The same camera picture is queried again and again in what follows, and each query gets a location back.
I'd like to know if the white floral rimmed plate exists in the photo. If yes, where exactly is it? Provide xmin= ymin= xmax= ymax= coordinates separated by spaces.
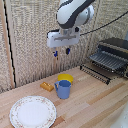
xmin=9 ymin=95 xmax=58 ymax=128

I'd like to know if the blue cup with handle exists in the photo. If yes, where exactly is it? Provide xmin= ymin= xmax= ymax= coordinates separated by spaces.
xmin=53 ymin=79 xmax=73 ymax=101

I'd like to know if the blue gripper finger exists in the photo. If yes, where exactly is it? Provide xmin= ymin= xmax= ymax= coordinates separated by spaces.
xmin=52 ymin=48 xmax=59 ymax=59
xmin=65 ymin=47 xmax=72 ymax=56

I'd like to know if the yellow bowl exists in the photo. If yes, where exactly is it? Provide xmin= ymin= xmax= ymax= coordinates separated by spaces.
xmin=56 ymin=73 xmax=75 ymax=85

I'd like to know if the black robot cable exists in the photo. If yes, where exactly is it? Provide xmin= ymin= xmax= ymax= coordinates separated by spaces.
xmin=79 ymin=10 xmax=128 ymax=37

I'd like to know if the metal wire oven tray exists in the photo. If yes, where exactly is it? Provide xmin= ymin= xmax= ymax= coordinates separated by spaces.
xmin=88 ymin=50 xmax=128 ymax=72

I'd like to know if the orange bread block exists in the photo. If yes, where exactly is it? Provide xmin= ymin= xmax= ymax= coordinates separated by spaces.
xmin=39 ymin=81 xmax=55 ymax=93

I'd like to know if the open oven door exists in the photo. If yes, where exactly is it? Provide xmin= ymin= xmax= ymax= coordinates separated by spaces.
xmin=79 ymin=62 xmax=112 ymax=86

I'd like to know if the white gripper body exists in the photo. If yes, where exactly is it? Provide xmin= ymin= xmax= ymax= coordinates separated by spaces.
xmin=46 ymin=27 xmax=81 ymax=49

